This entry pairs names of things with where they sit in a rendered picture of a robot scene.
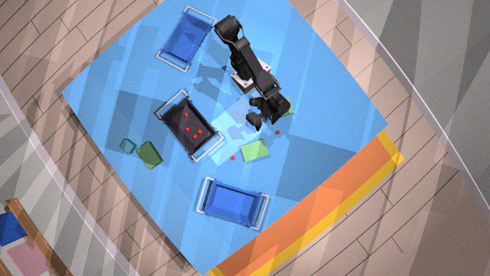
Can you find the green rectangular block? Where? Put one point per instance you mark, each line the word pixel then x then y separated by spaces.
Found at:
pixel 149 155
pixel 290 111
pixel 254 150

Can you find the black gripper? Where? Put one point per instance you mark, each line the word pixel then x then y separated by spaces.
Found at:
pixel 266 110

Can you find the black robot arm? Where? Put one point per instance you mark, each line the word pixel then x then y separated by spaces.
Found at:
pixel 244 61

